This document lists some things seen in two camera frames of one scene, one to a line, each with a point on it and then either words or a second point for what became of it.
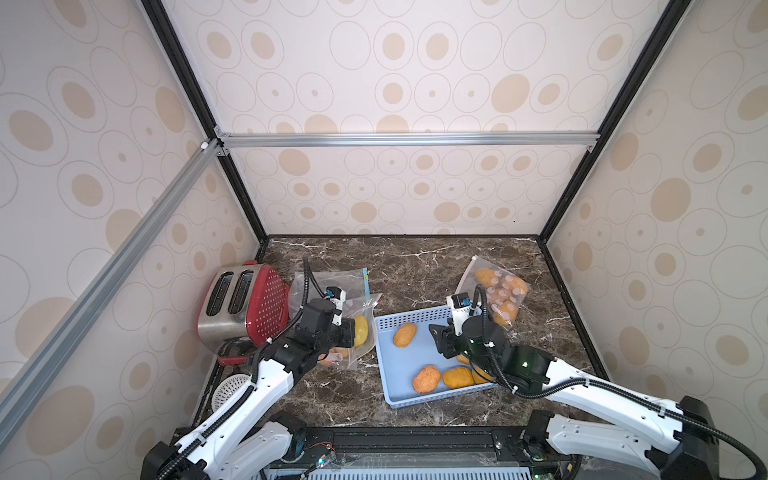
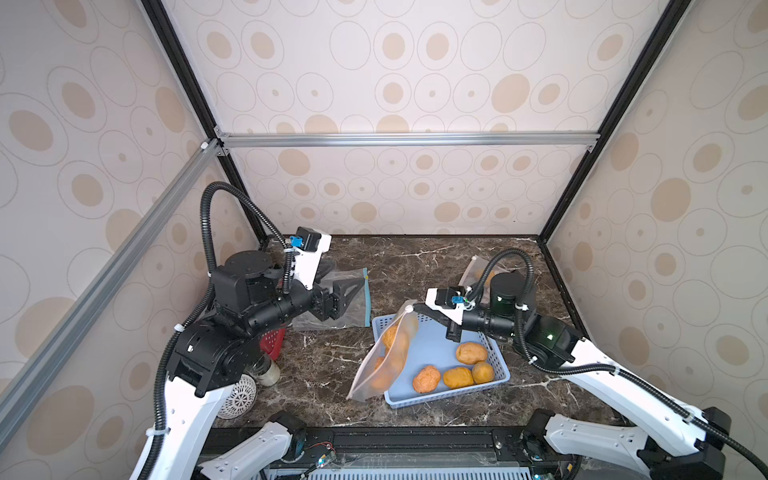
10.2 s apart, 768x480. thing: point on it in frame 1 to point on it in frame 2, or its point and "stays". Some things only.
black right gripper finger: [445, 342] to [453, 328]
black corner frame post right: [660, 35] stays
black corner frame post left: [188, 83] stays
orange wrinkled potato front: [426, 379] stays
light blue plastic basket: [413, 359] stays
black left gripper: [348, 325] to [329, 301]
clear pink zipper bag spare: [366, 339] to [388, 360]
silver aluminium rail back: [275, 140] stays
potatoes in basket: [478, 375] stays
